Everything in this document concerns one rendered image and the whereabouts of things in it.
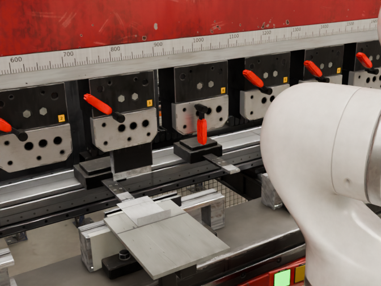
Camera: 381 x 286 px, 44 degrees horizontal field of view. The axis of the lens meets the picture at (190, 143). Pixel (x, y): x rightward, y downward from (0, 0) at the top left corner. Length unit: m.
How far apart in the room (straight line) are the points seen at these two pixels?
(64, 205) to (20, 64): 0.54
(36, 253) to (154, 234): 1.97
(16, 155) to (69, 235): 2.13
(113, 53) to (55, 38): 0.12
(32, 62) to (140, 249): 0.43
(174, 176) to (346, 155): 1.05
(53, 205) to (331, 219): 0.95
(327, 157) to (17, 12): 0.65
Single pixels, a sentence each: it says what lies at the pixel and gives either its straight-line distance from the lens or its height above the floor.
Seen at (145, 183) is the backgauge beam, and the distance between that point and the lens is 1.45.
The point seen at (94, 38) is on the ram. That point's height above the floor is 1.42.
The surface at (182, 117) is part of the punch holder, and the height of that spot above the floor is 1.22.
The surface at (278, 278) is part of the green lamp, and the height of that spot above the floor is 0.82.
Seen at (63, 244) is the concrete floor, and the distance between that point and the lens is 3.02.
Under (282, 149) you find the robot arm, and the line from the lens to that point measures 0.51.
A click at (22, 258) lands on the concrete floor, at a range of 2.96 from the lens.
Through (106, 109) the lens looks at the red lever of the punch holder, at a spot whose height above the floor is 1.28.
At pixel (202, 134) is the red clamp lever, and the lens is 1.11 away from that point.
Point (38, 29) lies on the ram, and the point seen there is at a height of 1.45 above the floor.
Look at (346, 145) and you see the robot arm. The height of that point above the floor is 1.38.
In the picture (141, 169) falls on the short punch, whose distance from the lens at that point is 1.15.
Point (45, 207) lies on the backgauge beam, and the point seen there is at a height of 0.94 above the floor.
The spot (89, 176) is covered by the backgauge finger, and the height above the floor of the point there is 1.02.
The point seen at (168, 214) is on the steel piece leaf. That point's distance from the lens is 1.11.
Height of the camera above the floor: 1.54
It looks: 20 degrees down
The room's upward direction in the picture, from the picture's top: 1 degrees counter-clockwise
